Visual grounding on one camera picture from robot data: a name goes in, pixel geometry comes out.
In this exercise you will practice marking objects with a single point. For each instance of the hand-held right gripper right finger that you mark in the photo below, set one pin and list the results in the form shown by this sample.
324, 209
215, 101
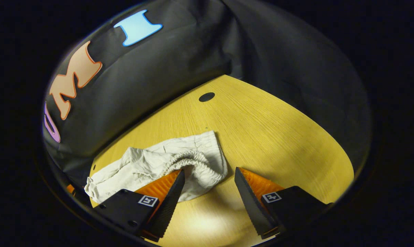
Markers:
251, 202

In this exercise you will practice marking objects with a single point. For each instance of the white jeans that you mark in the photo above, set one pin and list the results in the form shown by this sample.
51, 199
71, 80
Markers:
142, 164

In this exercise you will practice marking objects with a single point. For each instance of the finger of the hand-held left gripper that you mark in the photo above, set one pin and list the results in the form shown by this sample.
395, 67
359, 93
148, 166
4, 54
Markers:
70, 188

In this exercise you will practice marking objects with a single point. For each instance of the black backdrop cloth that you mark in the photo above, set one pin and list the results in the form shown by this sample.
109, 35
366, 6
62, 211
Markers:
193, 51

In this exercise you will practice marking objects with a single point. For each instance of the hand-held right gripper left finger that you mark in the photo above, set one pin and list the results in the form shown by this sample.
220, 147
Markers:
167, 206

